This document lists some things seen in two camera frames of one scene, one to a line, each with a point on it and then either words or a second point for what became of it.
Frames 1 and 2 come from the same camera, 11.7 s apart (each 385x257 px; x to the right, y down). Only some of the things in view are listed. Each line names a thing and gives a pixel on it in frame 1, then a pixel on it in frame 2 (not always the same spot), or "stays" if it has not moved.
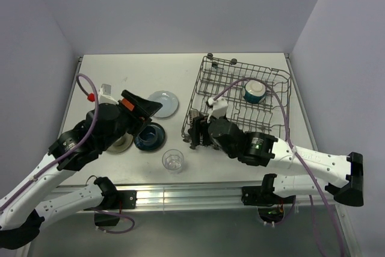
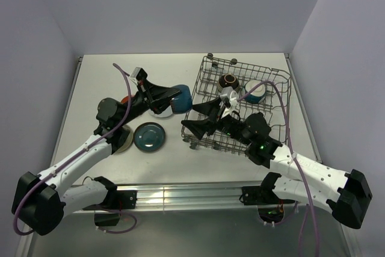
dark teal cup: x=150 y=135 to x=183 y=102
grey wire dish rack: x=258 y=98 stays
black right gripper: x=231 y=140 to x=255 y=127
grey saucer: x=121 y=145 stays
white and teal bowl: x=254 y=91 stays
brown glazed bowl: x=192 y=114 to x=228 y=80
